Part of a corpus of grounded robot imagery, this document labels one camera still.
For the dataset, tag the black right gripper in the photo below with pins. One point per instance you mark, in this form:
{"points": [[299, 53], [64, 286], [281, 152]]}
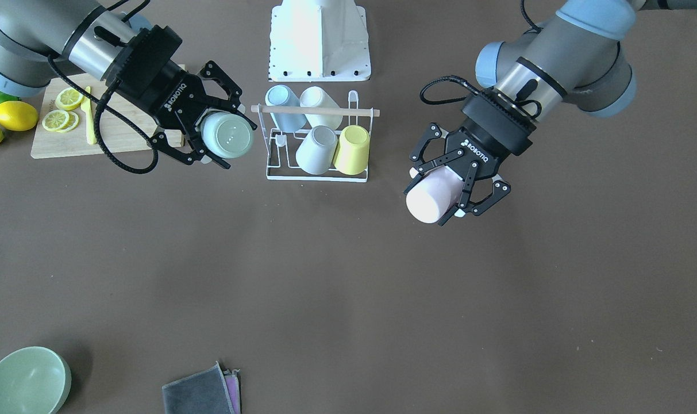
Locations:
{"points": [[174, 102]]}

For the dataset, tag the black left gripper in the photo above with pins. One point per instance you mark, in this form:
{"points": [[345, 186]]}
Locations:
{"points": [[479, 148]]}

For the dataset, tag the green cup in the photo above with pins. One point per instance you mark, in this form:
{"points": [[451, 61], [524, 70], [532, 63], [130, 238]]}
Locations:
{"points": [[227, 135]]}

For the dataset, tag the pink cup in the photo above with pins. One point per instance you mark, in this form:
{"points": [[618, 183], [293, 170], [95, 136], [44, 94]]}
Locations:
{"points": [[434, 195]]}

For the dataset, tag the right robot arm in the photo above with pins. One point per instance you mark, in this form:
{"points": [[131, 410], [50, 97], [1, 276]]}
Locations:
{"points": [[36, 37]]}

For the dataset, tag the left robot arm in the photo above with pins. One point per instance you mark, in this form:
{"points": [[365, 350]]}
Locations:
{"points": [[575, 57]]}

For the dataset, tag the cream white cup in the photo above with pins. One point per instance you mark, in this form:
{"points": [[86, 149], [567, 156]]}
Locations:
{"points": [[316, 97]]}

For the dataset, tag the yellow cup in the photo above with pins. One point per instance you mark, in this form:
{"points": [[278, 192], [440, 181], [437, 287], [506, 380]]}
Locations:
{"points": [[351, 157]]}

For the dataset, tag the grey cup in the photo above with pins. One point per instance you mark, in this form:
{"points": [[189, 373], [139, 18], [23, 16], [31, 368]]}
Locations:
{"points": [[315, 154]]}

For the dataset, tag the wooden cutting board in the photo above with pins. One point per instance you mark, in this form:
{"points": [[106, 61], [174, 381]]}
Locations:
{"points": [[117, 136]]}

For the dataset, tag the yellow plastic knife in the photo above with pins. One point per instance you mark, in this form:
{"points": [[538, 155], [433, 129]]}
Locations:
{"points": [[87, 107]]}

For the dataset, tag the lemon slice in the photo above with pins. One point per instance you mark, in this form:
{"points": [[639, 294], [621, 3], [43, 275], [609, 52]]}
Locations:
{"points": [[68, 99], [56, 120]]}

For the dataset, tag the grey folded cloth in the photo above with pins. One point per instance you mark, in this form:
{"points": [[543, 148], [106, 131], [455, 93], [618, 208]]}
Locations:
{"points": [[215, 390]]}

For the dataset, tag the green bowl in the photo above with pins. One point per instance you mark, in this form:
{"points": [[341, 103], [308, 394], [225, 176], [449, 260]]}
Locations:
{"points": [[34, 380]]}

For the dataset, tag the white wire cup rack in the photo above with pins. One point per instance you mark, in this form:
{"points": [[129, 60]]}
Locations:
{"points": [[281, 146]]}

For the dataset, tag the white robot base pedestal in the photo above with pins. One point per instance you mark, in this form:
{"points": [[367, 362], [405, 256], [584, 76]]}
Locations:
{"points": [[319, 41]]}

